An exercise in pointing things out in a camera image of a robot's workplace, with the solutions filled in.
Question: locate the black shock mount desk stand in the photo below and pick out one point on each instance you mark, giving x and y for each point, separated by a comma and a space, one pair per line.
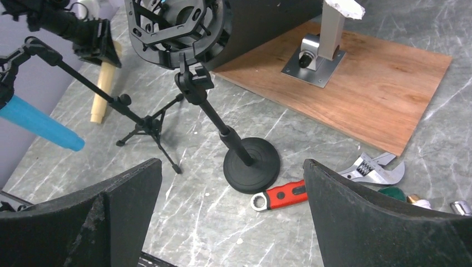
179, 36

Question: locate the red handled adjustable wrench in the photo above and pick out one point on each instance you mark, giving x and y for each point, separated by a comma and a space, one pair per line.
365, 169

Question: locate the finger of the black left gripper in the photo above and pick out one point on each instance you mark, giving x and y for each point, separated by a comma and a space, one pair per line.
100, 49

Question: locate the green handled screwdriver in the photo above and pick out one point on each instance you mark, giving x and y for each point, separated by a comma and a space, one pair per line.
393, 192

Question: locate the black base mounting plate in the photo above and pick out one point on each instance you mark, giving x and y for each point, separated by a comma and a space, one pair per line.
148, 260

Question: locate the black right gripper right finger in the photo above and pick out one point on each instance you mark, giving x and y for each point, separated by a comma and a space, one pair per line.
362, 227

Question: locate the wooden board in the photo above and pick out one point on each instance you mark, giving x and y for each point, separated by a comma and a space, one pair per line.
377, 94

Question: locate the black tripod shock mount stand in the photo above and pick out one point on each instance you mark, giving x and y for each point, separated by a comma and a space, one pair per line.
148, 125

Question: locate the white metal bracket stand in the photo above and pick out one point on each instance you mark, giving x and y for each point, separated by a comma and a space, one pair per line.
318, 55

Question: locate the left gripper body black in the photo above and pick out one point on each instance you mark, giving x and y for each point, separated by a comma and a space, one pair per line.
53, 16

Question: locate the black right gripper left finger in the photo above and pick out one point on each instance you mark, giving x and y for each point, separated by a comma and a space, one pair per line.
104, 224

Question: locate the blue microphone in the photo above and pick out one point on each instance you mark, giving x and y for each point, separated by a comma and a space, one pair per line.
21, 113

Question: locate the white small plug part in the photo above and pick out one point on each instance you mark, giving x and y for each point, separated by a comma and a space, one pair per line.
416, 200

